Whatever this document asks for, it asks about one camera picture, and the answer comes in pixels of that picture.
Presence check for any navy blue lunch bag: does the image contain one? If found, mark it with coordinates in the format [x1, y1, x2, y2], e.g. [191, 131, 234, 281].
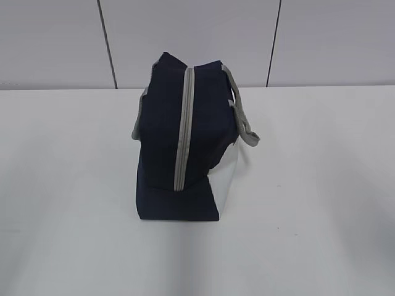
[131, 52, 260, 221]

